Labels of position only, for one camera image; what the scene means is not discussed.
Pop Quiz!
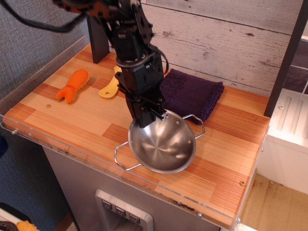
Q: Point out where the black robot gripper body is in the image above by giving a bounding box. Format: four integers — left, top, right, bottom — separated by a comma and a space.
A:
116, 51, 166, 116

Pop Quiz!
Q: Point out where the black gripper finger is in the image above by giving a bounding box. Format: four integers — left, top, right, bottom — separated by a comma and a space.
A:
126, 96, 156, 128
154, 106, 168, 121

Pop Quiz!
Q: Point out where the stainless steel two-handled pot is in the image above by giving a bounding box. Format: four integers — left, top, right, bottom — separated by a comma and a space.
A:
114, 110, 205, 174

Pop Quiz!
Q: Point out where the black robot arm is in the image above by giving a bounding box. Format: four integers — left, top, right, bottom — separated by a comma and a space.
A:
53, 0, 168, 128

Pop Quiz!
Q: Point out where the purple folded cloth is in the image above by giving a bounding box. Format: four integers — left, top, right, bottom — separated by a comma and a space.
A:
160, 69, 224, 121

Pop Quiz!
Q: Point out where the yellow dish brush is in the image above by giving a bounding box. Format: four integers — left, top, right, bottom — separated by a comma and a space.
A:
98, 66, 122, 99

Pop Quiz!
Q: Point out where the orange plush fish toy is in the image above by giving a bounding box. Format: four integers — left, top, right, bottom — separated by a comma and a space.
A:
55, 69, 90, 103

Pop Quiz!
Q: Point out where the grey toy fridge cabinet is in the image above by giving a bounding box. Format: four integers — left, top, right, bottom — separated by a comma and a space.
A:
43, 147, 220, 231

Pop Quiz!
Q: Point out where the silver dispenser button panel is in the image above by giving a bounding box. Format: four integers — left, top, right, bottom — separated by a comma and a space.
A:
95, 189, 154, 231

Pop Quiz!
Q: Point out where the clear acrylic edge guard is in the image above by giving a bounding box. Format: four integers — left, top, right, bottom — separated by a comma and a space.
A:
3, 107, 270, 230

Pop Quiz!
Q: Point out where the white ribbed sink unit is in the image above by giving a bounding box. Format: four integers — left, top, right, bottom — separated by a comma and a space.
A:
257, 89, 308, 193

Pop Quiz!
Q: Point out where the yellow object bottom left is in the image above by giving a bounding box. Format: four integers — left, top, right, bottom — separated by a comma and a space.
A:
16, 220, 38, 231

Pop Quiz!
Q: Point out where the dark left vertical post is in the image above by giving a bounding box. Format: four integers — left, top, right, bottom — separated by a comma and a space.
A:
87, 16, 110, 64

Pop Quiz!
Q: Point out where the dark vertical post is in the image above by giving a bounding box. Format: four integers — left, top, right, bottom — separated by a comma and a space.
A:
264, 0, 308, 117
87, 16, 110, 64

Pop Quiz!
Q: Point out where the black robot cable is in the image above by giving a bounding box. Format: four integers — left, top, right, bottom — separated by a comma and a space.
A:
0, 0, 89, 33

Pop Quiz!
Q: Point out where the dark right vertical post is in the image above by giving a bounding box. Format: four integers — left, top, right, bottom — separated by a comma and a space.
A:
264, 0, 308, 117

